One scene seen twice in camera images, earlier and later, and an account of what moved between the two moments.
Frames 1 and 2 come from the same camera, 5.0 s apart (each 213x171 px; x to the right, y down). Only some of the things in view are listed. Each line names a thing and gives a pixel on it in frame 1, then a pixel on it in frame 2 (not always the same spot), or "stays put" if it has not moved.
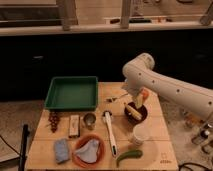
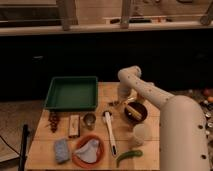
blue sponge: (61, 150) stays put
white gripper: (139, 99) to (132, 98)
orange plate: (100, 154) stays put
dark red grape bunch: (53, 118) stays put
